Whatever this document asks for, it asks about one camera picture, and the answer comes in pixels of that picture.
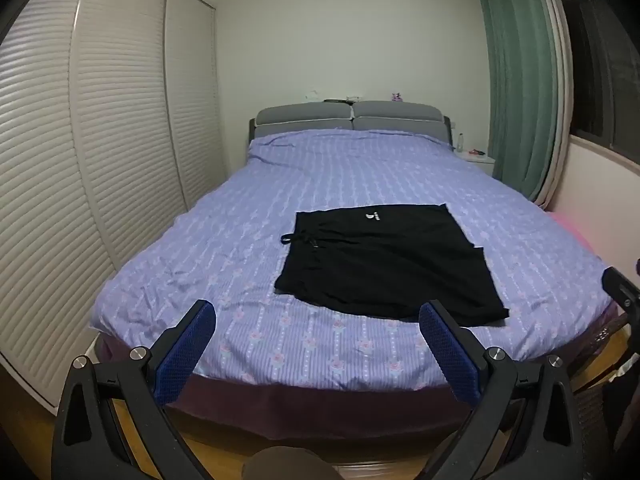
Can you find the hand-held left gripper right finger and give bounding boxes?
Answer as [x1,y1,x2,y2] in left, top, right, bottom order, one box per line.
[418,299,587,480]

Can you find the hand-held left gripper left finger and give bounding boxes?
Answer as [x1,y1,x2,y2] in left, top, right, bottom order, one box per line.
[51,299,217,480]

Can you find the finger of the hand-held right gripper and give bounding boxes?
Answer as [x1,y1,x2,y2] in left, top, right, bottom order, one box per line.
[602,266,640,317]

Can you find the black pants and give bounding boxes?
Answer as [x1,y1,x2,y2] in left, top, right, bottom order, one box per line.
[274,203,511,330]

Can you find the purple floral bed sheet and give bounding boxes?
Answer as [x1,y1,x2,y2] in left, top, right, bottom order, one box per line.
[90,129,615,392]

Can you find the dark clothing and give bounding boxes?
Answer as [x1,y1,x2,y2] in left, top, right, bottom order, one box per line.
[601,360,640,480]

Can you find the white nightstand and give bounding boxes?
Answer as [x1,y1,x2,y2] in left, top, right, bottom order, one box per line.
[457,152,496,177]

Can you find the white sheer curtain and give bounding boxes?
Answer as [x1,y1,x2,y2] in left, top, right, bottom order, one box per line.
[537,0,574,208]

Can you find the dark window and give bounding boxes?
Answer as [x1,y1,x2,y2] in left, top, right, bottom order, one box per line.
[560,0,640,160]

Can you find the white louvered wardrobe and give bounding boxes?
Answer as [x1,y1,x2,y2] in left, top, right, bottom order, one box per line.
[0,0,226,416]

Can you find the green curtain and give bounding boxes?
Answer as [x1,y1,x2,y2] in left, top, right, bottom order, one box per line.
[475,0,561,196]

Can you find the grey padded headboard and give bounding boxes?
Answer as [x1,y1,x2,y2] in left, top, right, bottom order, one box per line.
[248,101,453,153]

